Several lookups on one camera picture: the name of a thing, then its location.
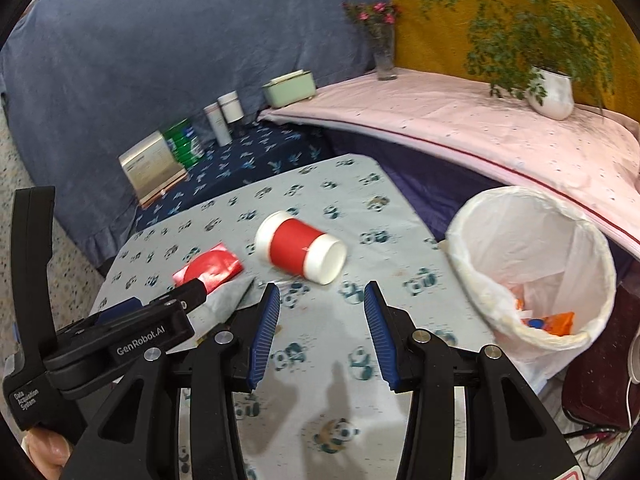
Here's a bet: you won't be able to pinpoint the blue glove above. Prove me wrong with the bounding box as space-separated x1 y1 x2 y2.
527 318 544 330

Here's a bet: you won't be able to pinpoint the orange plastic snack bag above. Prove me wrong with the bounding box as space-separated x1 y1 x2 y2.
516 298 575 337

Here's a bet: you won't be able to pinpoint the white trash bin with liner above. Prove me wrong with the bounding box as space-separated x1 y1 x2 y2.
446 186 616 392

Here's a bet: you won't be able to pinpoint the operator left hand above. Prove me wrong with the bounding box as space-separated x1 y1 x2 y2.
22 428 74 480

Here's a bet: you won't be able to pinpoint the white paper sheet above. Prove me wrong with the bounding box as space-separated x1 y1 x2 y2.
168 275 255 353

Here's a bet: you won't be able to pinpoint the red wrapper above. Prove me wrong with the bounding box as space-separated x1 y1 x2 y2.
172 243 243 294

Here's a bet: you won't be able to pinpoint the panda print table cloth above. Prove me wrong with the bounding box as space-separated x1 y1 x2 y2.
94 155 494 479

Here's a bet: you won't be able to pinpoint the red paper cup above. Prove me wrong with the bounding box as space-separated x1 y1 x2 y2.
255 211 347 285

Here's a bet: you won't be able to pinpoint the green tin can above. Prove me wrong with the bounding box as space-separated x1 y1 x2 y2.
162 119 204 169

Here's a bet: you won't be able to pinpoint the navy patterned cloth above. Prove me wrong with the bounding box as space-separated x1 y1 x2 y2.
132 122 335 233

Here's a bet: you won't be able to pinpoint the white tube bottle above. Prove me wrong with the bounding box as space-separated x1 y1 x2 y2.
204 103 232 146

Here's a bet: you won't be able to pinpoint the white jar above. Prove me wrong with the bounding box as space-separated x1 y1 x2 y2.
217 91 244 124

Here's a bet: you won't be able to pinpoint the dark red chair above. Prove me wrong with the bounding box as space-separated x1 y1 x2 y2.
562 287 639 431

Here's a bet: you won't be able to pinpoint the mint green tissue box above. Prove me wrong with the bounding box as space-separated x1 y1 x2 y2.
262 70 317 108

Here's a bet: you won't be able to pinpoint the blue fabric backdrop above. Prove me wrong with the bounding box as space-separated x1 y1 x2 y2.
1 0 382 266

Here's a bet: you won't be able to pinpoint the pink table cloth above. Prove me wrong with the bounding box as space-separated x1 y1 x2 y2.
260 68 640 256

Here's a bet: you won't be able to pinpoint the yellow fabric backdrop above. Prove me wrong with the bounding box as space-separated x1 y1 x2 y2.
393 0 639 118

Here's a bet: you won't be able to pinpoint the glass vase pink flowers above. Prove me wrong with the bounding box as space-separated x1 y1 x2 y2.
343 1 400 80

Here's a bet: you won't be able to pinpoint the green potted plant white pot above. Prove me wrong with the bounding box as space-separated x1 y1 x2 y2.
420 0 639 107

